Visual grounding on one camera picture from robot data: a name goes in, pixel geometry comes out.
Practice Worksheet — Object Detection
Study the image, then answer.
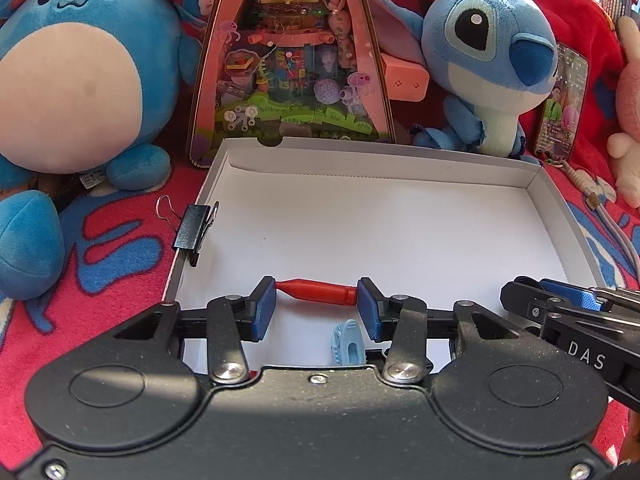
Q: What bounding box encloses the pink bunny plush toy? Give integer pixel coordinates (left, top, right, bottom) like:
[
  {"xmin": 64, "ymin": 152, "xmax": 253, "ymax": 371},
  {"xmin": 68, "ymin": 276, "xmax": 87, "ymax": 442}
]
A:
[{"xmin": 606, "ymin": 15, "xmax": 640, "ymax": 208}]

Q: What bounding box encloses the black smartphone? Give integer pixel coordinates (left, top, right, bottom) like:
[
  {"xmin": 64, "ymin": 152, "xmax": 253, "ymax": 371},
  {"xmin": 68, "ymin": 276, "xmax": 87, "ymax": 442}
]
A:
[{"xmin": 534, "ymin": 42, "xmax": 590, "ymax": 161}]

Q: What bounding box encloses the black binder clip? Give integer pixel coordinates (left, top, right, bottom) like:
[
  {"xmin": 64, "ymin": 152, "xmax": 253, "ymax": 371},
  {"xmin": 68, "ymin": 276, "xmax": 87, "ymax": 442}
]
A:
[{"xmin": 157, "ymin": 195, "xmax": 221, "ymax": 267}]

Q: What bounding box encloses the round blue plush toy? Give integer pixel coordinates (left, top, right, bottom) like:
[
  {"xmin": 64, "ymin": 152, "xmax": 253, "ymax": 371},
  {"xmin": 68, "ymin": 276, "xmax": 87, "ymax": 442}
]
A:
[{"xmin": 0, "ymin": 0, "xmax": 221, "ymax": 302}]

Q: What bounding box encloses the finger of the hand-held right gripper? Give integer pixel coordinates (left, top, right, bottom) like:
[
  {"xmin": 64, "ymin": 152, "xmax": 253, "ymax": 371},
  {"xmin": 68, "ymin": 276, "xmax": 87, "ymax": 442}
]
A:
[
  {"xmin": 500, "ymin": 280, "xmax": 640, "ymax": 341},
  {"xmin": 515, "ymin": 276, "xmax": 640, "ymax": 312}
]

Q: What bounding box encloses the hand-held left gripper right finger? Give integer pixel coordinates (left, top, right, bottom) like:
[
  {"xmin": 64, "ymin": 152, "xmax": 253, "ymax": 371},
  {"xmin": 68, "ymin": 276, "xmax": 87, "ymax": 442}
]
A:
[{"xmin": 356, "ymin": 276, "xmax": 540, "ymax": 386}]

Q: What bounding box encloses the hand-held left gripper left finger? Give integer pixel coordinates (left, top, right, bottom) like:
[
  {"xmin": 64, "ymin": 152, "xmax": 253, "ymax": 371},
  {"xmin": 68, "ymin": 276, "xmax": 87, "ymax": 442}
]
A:
[{"xmin": 112, "ymin": 275, "xmax": 277, "ymax": 386}]

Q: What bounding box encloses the red crayon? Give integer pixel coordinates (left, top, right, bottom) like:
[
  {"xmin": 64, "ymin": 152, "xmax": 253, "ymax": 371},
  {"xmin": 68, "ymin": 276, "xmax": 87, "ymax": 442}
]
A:
[{"xmin": 276, "ymin": 278, "xmax": 358, "ymax": 306}]

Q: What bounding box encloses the triangular pink toy box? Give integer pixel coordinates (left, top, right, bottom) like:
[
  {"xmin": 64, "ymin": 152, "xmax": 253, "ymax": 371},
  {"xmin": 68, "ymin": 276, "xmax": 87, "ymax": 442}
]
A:
[{"xmin": 186, "ymin": 0, "xmax": 396, "ymax": 168}]

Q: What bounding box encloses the grey braided cord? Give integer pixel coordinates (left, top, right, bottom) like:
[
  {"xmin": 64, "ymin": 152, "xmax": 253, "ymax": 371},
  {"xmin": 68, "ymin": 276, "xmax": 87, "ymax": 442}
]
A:
[{"xmin": 565, "ymin": 160, "xmax": 640, "ymax": 281}]

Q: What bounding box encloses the light blue hair clip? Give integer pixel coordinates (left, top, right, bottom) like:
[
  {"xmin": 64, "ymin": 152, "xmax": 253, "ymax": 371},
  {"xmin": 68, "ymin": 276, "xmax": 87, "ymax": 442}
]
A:
[{"xmin": 329, "ymin": 320, "xmax": 368, "ymax": 366}]

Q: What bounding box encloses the small pink box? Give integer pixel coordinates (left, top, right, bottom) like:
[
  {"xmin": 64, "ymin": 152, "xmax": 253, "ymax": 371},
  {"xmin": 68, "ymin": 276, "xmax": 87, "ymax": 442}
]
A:
[{"xmin": 382, "ymin": 52, "xmax": 431, "ymax": 101}]

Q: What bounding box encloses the white cardboard box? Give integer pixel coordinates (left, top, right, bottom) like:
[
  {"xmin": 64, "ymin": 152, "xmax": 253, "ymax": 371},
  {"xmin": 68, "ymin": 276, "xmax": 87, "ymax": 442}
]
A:
[{"xmin": 165, "ymin": 136, "xmax": 606, "ymax": 377}]

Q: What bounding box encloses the blue alien plush toy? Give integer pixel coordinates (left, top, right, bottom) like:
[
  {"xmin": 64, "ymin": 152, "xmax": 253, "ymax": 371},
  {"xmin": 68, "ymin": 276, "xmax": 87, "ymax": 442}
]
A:
[{"xmin": 365, "ymin": 0, "xmax": 558, "ymax": 161}]

